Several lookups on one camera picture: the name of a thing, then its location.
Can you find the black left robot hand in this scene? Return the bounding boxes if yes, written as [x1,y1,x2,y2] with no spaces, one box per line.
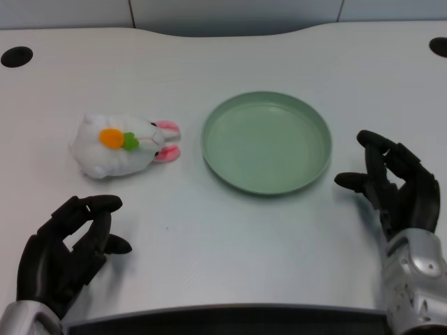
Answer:
[15,195,133,320]

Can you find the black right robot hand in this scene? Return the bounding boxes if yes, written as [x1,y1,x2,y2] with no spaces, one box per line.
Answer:
[334,130,441,242]

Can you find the white plush rabbit doll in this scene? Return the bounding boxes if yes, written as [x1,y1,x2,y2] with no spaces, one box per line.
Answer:
[68,112,182,180]

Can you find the green round plate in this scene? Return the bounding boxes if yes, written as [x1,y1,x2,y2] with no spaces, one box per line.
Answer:
[200,91,333,197]

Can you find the black robot torso edge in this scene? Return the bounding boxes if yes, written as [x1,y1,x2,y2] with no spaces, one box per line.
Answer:
[62,305,392,335]

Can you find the black round cable grommet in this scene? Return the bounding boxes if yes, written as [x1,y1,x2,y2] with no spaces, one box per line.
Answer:
[428,36,447,58]
[0,46,34,69]

